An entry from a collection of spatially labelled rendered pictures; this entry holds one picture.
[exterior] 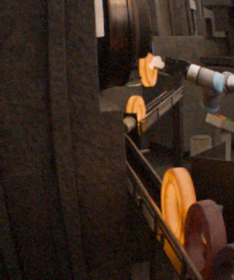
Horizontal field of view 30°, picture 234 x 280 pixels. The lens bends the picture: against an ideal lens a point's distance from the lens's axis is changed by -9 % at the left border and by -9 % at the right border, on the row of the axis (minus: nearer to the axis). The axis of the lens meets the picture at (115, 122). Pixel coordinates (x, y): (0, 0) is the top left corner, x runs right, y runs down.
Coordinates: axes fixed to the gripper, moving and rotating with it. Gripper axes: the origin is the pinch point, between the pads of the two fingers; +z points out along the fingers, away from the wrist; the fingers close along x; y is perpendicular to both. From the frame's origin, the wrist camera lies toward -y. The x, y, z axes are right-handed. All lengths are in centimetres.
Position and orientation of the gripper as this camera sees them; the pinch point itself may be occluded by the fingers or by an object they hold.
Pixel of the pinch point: (148, 65)
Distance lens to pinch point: 213.9
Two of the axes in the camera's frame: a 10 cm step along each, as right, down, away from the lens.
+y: 1.9, -9.4, -2.7
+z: -8.9, -2.8, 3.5
